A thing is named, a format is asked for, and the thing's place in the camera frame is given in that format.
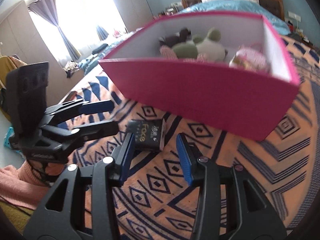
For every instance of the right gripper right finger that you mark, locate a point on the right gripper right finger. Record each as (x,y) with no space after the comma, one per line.
(231,205)

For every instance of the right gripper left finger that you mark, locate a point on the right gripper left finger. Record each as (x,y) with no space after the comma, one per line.
(80,203)

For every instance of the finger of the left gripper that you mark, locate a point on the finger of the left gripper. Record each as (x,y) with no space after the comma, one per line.
(92,107)
(95,129)

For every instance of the black Face tissue pack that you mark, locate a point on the black Face tissue pack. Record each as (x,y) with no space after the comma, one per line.
(149,134)

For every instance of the brown knitted teddy bear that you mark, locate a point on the brown knitted teddy bear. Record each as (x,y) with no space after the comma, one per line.
(168,53)

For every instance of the dark brown plush toy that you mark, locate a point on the dark brown plush toy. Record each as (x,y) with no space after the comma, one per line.
(182,36)

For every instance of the green turtle plush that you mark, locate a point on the green turtle plush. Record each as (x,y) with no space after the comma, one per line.
(202,48)

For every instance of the pink silk drawstring pouch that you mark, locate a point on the pink silk drawstring pouch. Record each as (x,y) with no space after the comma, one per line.
(251,58)

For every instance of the pink sleeved left forearm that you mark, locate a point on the pink sleeved left forearm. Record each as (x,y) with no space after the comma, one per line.
(23,187)

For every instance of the left purple curtain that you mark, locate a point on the left purple curtain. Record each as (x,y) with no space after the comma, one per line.
(46,9)

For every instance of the pink cardboard box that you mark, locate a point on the pink cardboard box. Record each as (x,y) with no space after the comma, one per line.
(241,102)

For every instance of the right wooden nightstand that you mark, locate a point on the right wooden nightstand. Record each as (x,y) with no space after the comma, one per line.
(304,40)

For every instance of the blue duvet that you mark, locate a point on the blue duvet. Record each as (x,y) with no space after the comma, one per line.
(279,25)

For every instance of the black camera box left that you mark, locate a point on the black camera box left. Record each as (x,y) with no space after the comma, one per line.
(26,96)

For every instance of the white wall socket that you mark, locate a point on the white wall socket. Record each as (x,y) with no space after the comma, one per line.
(294,16)

